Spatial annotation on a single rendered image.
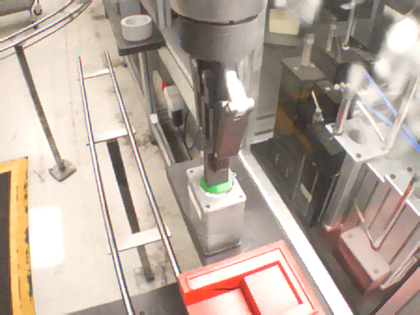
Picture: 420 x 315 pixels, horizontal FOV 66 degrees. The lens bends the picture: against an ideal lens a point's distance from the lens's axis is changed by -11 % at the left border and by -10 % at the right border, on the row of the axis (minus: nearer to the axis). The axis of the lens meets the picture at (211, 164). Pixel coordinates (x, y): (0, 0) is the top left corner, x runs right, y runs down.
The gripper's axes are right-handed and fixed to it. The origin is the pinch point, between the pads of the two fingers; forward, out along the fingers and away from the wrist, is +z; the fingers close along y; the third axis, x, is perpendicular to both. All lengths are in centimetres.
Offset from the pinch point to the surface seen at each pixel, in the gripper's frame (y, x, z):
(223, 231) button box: -3.8, 0.3, 10.0
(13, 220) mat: 94, 73, 105
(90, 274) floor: 54, 37, 107
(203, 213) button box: -3.2, 2.9, 5.2
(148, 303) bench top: 2.0, 13.9, 38.7
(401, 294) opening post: -24.7, -10.5, -0.9
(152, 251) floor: 56, 8, 107
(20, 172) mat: 130, 69, 106
